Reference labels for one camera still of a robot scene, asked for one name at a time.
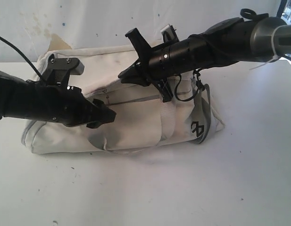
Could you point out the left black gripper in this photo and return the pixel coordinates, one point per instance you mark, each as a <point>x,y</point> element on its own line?
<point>66,105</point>

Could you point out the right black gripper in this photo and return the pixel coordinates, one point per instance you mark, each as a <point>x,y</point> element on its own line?
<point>178,58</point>

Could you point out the white fabric duffel bag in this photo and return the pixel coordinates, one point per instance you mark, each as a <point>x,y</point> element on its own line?
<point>142,119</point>

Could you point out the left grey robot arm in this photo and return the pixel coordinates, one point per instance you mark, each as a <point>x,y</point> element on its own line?
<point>13,93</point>

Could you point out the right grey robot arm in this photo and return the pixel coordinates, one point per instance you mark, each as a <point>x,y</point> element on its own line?
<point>224,44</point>

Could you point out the white cable tie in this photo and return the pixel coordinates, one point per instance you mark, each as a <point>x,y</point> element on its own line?
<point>274,56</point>

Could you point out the black window frame post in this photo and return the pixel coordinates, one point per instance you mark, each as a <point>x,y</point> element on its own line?
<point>281,8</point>

